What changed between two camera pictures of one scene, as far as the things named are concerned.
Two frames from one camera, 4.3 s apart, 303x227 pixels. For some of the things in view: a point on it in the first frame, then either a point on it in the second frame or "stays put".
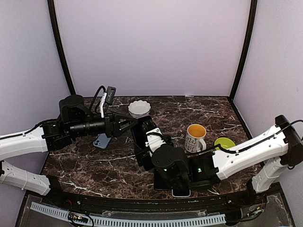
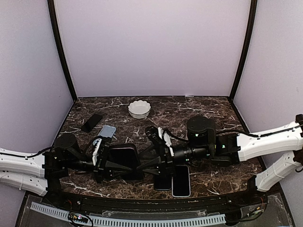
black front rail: (154, 204) stays put
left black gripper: (112, 125) -> (99, 172)
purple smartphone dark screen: (159, 183) stays put
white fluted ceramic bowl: (139, 108) stays put
